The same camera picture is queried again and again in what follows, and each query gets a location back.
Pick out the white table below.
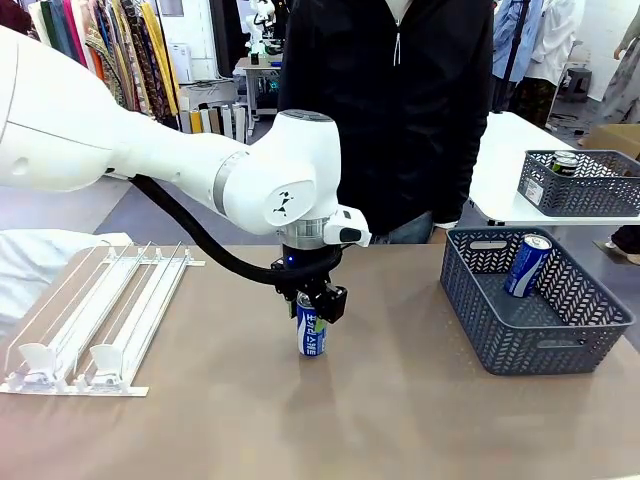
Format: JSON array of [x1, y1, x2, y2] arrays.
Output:
[[467, 110, 640, 227]]

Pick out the white air purifier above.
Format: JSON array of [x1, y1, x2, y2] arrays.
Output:
[[167, 42, 197, 86]]

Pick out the grey work cart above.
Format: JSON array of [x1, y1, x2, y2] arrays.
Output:
[[233, 53, 282, 122]]

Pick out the grey plastic basket with label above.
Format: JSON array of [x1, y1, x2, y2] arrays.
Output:
[[517, 148, 640, 218]]

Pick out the yellow hanging fabric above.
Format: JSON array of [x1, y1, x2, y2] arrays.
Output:
[[139, 0, 181, 117]]

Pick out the row of sample boards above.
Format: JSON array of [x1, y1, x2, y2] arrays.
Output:
[[178, 102, 250, 145]]

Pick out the white wire can dispenser rack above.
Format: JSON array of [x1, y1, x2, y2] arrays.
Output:
[[0, 239, 207, 399]]

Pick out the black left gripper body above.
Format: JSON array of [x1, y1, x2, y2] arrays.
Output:
[[272, 242, 346, 297]]

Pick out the person in white coat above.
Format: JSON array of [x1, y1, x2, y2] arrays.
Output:
[[519, 0, 586, 124]]

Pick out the grey plastic woven basket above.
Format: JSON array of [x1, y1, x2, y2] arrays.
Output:
[[439, 226, 636, 377]]

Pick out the blue white drink can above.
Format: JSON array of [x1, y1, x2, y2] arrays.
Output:
[[503, 233, 554, 300], [295, 292, 329, 359]]

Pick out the white cloth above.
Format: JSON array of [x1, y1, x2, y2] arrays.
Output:
[[0, 227, 134, 341]]

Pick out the patterned hanging fabrics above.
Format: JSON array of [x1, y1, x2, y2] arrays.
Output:
[[27, 0, 151, 119]]

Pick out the person in blue shirt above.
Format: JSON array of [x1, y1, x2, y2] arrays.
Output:
[[492, 0, 531, 114]]

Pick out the cardboard box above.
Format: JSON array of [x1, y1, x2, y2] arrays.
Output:
[[582, 123, 640, 161]]

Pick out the person in black jacket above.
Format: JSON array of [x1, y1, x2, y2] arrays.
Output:
[[276, 0, 496, 245]]

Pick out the grey plastic stool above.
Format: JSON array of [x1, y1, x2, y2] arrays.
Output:
[[554, 67, 594, 104]]

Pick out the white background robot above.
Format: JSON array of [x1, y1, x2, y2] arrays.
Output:
[[243, 0, 281, 56]]

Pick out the white dispenser pusher paddle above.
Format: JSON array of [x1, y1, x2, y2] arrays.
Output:
[[17, 342, 64, 376], [88, 342, 132, 376]]

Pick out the black corrugated cable conduit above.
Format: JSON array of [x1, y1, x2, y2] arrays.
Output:
[[104, 169, 346, 287]]

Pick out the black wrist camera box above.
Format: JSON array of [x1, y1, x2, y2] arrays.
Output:
[[313, 283, 349, 325]]

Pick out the dark red hanging cloth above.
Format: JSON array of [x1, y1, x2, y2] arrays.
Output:
[[0, 0, 32, 36]]

